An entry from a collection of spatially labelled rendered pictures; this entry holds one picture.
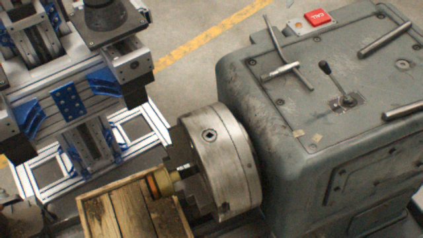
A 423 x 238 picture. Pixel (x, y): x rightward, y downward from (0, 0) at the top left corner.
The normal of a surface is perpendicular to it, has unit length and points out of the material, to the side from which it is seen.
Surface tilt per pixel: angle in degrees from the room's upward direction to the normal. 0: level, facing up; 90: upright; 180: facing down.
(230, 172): 45
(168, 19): 0
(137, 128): 0
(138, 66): 90
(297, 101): 0
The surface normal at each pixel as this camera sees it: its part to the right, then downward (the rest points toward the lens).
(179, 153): 0.26, 0.16
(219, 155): 0.11, -0.22
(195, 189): -0.14, -0.72
